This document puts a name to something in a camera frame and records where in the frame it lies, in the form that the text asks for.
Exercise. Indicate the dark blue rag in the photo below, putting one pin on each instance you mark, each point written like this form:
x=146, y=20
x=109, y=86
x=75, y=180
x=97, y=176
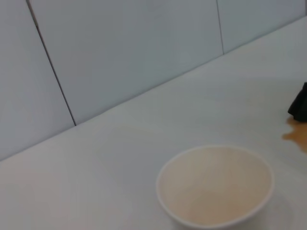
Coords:
x=299, y=105

